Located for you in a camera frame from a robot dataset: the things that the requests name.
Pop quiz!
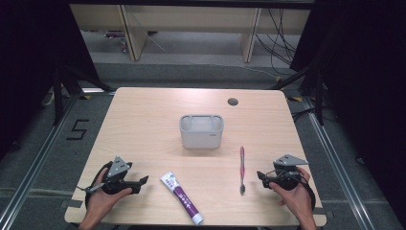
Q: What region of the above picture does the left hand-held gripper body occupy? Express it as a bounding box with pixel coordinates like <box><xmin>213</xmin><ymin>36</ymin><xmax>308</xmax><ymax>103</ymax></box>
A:
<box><xmin>101</xmin><ymin>155</ymin><xmax>137</xmax><ymax>196</ymax></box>

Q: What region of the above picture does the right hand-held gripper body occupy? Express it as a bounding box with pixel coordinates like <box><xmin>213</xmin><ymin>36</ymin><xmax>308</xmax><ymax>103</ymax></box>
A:
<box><xmin>267</xmin><ymin>153</ymin><xmax>309</xmax><ymax>192</ymax></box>

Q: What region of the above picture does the pink toothbrush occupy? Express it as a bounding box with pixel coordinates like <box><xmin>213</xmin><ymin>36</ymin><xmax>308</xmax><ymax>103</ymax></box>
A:
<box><xmin>238</xmin><ymin>146</ymin><xmax>246</xmax><ymax>196</ymax></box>

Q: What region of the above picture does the white and purple toothpaste tube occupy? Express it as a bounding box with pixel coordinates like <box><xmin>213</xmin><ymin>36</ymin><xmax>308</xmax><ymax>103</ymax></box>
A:
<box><xmin>159</xmin><ymin>171</ymin><xmax>205</xmax><ymax>226</ymax></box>

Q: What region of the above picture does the grey toothbrush holder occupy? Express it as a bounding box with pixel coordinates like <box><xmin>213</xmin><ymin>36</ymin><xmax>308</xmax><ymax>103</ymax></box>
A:
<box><xmin>179</xmin><ymin>114</ymin><xmax>225</xmax><ymax>150</ymax></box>

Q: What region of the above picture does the person's right hand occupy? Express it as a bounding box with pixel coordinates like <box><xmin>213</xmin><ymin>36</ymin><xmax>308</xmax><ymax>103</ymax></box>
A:
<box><xmin>268</xmin><ymin>166</ymin><xmax>315</xmax><ymax>221</ymax></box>

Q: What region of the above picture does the person's left hand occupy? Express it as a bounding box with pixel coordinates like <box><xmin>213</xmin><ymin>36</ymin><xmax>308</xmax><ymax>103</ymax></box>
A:
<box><xmin>85</xmin><ymin>168</ymin><xmax>133</xmax><ymax>221</ymax></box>

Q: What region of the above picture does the black metal stand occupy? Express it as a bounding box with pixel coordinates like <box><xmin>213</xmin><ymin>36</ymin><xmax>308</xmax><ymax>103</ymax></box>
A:
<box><xmin>270</xmin><ymin>63</ymin><xmax>327</xmax><ymax>127</ymax></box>
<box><xmin>52</xmin><ymin>65</ymin><xmax>116</xmax><ymax>127</ymax></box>

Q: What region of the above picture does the dark curtain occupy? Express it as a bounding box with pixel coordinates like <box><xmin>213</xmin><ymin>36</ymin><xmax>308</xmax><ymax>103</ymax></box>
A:
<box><xmin>0</xmin><ymin>0</ymin><xmax>99</xmax><ymax>161</ymax></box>
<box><xmin>289</xmin><ymin>0</ymin><xmax>406</xmax><ymax>219</ymax></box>

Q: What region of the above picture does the beige wooden shelf unit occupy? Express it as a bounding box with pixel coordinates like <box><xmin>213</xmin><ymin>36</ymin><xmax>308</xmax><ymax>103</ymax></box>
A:
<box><xmin>69</xmin><ymin>4</ymin><xmax>311</xmax><ymax>63</ymax></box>

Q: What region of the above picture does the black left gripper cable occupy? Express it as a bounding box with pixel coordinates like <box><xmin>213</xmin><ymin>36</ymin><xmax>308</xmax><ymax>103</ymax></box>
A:
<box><xmin>83</xmin><ymin>161</ymin><xmax>114</xmax><ymax>210</ymax></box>

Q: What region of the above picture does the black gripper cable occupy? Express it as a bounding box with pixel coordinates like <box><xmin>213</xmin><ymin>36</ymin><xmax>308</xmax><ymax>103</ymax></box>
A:
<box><xmin>83</xmin><ymin>161</ymin><xmax>114</xmax><ymax>210</ymax></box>
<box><xmin>296</xmin><ymin>172</ymin><xmax>318</xmax><ymax>212</ymax></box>

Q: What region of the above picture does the grey plug with wire loop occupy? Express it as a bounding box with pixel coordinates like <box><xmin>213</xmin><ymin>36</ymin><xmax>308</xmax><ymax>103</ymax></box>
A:
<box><xmin>76</xmin><ymin>183</ymin><xmax>105</xmax><ymax>195</ymax></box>

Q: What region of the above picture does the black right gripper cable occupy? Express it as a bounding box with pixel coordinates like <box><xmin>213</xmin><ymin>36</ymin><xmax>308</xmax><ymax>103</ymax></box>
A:
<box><xmin>296</xmin><ymin>172</ymin><xmax>318</xmax><ymax>212</ymax></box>

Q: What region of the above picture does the metal floor rail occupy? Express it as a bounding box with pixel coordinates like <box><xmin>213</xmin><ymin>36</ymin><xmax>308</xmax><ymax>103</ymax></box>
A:
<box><xmin>301</xmin><ymin>95</ymin><xmax>377</xmax><ymax>230</ymax></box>
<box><xmin>0</xmin><ymin>92</ymin><xmax>80</xmax><ymax>230</ymax></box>

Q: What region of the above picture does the bundle of black hanging cables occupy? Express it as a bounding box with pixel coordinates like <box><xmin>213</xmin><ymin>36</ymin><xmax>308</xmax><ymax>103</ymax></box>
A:
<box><xmin>255</xmin><ymin>9</ymin><xmax>298</xmax><ymax>77</ymax></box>

